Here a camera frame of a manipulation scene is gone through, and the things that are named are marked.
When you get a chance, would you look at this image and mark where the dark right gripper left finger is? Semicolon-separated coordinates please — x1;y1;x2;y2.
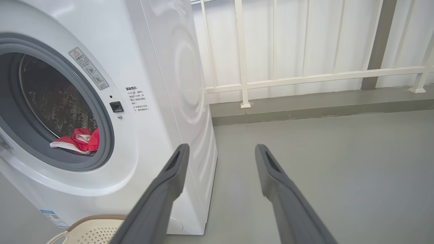
109;144;191;244

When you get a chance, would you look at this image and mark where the cream perforated laundry basket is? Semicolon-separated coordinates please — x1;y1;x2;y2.
46;215;127;244

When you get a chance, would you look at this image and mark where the red and white garment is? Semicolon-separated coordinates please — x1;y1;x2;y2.
50;128;100;155

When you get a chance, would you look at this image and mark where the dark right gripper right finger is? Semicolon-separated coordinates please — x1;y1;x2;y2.
255;144;338;244

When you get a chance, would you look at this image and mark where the white metal railing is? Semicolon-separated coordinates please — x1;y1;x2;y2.
190;0;434;109

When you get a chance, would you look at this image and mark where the grey vertical post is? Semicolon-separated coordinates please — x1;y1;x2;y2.
360;0;398;90

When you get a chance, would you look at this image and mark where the white front-load washing machine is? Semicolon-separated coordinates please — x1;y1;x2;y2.
0;0;218;235

